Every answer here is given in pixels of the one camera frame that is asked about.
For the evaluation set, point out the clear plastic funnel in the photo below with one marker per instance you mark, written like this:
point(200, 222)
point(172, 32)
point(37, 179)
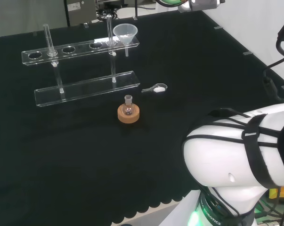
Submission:
point(125, 35)

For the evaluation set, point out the clear glass weighing funnel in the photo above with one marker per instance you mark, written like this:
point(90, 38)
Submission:
point(159, 89)

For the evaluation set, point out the clear acrylic funnel stand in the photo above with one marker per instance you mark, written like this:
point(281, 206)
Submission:
point(85, 89)

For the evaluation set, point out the small glass round-bottom flask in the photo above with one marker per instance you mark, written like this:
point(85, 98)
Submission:
point(127, 108)

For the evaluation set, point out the black bench cloth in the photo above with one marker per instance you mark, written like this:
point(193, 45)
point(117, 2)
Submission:
point(85, 160)

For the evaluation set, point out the grey metal cabinet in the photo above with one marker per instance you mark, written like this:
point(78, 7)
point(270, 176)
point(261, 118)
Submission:
point(79, 11)

